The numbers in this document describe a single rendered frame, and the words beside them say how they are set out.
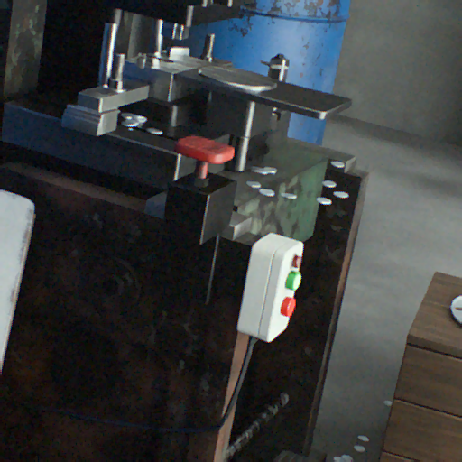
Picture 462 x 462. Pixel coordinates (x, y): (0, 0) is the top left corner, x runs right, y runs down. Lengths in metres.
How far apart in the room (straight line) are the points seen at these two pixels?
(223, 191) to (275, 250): 0.11
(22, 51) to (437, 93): 3.50
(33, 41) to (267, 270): 0.55
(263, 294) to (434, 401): 0.66
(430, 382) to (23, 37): 0.94
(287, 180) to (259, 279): 0.30
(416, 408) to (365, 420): 0.40
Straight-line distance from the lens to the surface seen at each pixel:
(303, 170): 1.95
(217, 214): 1.58
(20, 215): 1.80
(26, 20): 1.88
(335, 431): 2.54
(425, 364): 2.19
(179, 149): 1.54
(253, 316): 1.65
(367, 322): 3.12
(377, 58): 5.28
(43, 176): 1.79
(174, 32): 1.90
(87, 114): 1.74
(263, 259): 1.62
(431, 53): 5.21
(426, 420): 2.23
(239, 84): 1.83
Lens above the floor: 1.17
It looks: 19 degrees down
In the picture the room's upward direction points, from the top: 10 degrees clockwise
